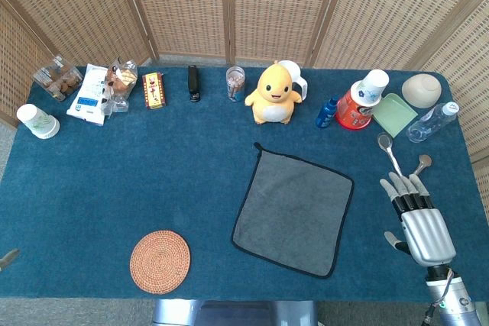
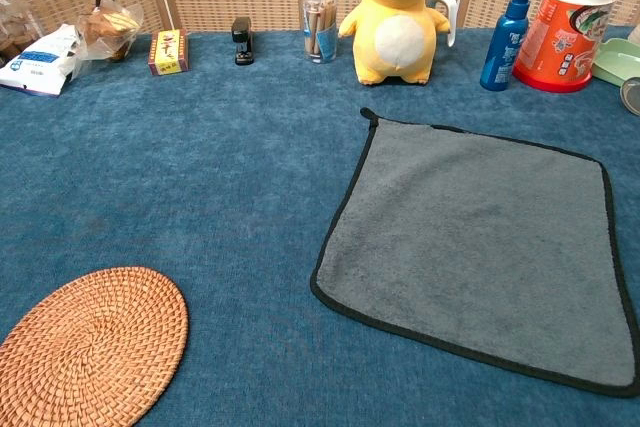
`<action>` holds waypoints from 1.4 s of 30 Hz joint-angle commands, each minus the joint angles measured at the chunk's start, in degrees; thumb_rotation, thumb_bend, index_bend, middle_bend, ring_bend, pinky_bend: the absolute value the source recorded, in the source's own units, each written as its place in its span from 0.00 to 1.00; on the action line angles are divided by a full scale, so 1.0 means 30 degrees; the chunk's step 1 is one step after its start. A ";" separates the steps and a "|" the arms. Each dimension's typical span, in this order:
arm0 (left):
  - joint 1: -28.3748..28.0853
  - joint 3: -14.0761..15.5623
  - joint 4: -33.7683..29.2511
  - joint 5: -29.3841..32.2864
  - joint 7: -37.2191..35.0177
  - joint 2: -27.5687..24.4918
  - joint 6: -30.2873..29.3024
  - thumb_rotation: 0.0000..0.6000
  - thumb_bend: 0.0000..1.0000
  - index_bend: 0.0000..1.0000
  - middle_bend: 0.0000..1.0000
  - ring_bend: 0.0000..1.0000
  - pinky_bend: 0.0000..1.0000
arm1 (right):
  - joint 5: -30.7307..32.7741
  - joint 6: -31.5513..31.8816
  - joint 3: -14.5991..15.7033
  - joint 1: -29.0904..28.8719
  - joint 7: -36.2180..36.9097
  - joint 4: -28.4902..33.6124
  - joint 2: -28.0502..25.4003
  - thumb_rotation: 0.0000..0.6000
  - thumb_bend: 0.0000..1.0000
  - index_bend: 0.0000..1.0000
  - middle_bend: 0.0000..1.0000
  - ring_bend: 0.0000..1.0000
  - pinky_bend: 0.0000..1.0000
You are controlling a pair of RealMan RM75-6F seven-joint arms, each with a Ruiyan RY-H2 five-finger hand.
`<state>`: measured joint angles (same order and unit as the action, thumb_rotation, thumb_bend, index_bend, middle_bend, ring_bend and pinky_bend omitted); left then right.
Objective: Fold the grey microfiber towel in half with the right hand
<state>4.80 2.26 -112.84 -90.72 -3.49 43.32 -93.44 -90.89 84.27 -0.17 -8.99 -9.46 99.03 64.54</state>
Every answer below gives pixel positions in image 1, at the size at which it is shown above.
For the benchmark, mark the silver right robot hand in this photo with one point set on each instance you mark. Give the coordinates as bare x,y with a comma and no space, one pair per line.
428,234

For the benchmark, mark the blue and grey cloth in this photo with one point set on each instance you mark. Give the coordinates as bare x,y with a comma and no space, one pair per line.
294,207

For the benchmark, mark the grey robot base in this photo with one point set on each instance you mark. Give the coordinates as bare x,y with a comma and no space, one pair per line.
237,312

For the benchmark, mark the metal spoon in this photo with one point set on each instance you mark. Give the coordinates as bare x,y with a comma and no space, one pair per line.
384,141
424,161

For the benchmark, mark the clear plastic water bottle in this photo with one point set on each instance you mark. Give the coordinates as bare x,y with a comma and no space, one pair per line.
429,121

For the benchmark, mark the light green plastic tray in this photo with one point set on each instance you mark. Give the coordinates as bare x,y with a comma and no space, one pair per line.
393,114

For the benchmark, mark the red instant noodle cup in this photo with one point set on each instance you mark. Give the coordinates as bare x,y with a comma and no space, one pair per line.
351,114

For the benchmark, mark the beige bowl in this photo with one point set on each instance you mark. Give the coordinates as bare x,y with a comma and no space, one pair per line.
421,91

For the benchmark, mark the blue spray bottle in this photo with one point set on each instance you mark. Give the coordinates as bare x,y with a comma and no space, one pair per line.
326,114

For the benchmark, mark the white paper cup blue flower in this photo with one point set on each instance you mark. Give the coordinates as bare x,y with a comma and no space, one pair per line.
370,87

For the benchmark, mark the yellow plush toy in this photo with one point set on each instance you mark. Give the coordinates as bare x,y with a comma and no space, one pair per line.
273,101

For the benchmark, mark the white mug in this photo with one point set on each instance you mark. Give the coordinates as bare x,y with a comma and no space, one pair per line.
295,70

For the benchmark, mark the clear jar of sticks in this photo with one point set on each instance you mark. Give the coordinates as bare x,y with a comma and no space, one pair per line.
235,83

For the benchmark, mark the round woven rattan coaster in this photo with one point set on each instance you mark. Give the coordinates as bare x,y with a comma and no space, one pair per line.
160,262

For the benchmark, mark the black stapler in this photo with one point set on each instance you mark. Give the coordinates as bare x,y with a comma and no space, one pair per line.
194,83

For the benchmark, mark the blue carpet table cover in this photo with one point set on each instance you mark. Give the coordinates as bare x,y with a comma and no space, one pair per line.
153,173

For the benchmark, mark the red and yellow small box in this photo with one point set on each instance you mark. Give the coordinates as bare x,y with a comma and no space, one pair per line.
154,91

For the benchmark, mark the woven bamboo folding screen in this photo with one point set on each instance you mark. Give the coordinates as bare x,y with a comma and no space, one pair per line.
183,5

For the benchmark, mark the clear bag of bread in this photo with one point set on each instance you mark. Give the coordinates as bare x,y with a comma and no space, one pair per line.
121,81

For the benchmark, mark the white and blue snack bag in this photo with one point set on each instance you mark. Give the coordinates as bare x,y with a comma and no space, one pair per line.
88,97

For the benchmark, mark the clear plastic cookie box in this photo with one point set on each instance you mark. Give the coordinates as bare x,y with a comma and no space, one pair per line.
57,79

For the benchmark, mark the white paper cup green print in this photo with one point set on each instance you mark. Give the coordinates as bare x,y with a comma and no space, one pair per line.
38,121

